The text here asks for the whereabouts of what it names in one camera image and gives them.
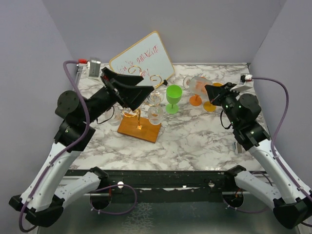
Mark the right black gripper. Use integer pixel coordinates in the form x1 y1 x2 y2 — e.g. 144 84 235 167
206 81 241 127

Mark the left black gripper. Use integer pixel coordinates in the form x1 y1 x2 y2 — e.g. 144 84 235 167
83 67 155 124

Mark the clear ribbed goblet glass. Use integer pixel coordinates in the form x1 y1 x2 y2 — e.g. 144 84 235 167
183 76 213 96

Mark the clear smooth wine glass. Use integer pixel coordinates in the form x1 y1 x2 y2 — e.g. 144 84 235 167
105 107 122 126

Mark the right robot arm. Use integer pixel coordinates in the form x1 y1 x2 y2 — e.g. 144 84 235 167
205 82 312 229

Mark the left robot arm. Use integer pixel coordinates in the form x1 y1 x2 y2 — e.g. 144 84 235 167
9 67 154 227

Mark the yellow plastic wine glass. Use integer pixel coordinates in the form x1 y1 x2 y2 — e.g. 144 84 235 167
203 82 222 112

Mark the orange plastic wine glass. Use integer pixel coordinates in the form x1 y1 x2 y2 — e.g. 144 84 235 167
189 95 202 106

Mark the clear glass hanging on rack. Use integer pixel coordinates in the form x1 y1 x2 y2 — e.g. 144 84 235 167
146 91 164 125

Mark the green plastic wine glass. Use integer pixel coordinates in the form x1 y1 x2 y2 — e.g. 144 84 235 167
166 85 182 114

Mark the small grey block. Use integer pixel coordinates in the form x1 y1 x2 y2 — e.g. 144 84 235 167
234 142 245 154

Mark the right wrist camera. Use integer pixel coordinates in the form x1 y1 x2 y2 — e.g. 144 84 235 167
231 73 253 93

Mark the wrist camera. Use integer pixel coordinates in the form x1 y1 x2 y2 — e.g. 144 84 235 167
231 73 253 93
87 58 101 78

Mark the white board yellow frame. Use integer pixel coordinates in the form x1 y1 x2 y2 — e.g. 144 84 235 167
109 31 175 86

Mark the gold wire glass rack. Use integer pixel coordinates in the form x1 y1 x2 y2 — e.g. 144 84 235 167
117 65 163 144

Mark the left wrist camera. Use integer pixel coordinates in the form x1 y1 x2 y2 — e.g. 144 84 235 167
87 58 101 78

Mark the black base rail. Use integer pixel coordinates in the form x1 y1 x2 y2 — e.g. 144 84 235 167
80 167 244 203

